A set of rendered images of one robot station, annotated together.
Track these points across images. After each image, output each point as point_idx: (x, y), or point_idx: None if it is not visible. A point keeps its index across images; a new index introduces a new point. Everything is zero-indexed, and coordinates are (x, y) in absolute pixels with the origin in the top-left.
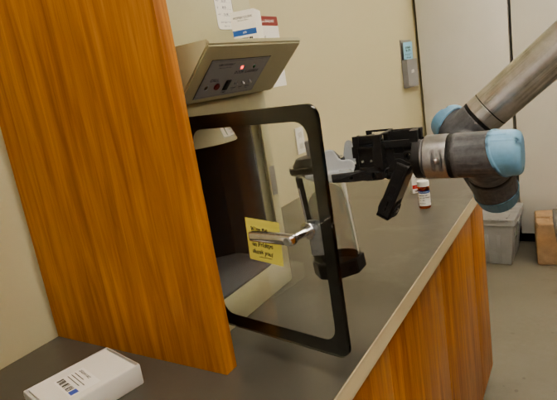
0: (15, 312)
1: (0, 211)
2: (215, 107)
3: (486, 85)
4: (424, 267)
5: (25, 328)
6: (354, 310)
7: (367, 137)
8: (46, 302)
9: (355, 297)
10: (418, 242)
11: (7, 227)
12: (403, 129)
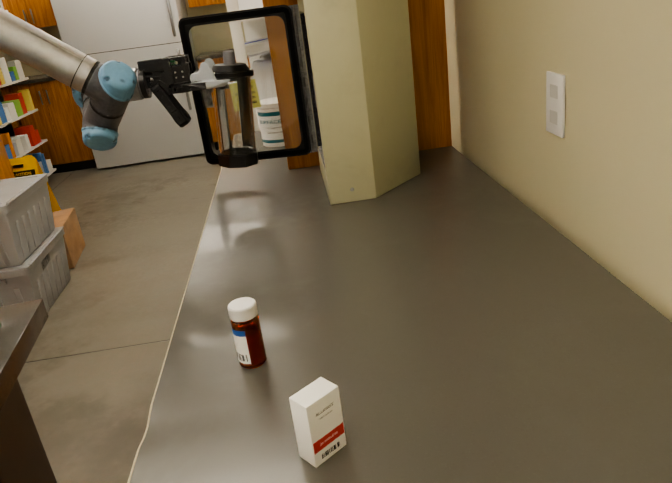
0: (452, 110)
1: (451, 35)
2: (299, 0)
3: (76, 49)
4: (199, 243)
5: (454, 125)
6: (242, 202)
7: (176, 56)
8: (459, 118)
9: (249, 208)
10: (222, 271)
11: (452, 48)
12: (151, 60)
